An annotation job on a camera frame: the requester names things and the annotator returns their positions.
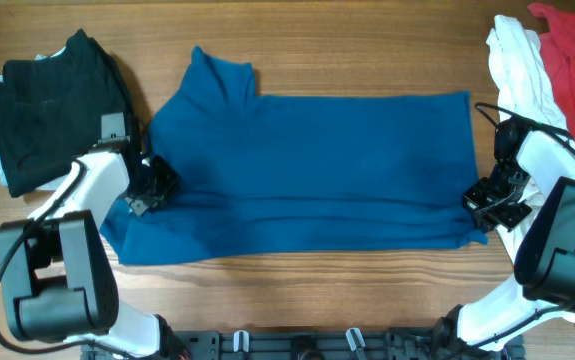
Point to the white shirt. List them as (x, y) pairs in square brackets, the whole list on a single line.
[(518, 71)]

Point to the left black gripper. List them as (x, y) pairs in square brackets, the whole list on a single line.
[(168, 184)]

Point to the blue polo shirt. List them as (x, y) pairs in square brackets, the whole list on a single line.
[(274, 174)]

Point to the black folded shirt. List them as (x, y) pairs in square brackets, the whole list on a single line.
[(51, 109)]

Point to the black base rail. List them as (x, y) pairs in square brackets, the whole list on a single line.
[(393, 344)]

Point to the light blue folded shirt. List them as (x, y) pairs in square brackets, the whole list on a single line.
[(53, 184)]

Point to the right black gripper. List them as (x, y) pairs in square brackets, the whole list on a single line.
[(488, 221)]

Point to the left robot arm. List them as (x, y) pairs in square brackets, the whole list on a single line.
[(57, 288)]

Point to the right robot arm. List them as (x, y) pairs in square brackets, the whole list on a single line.
[(542, 285)]

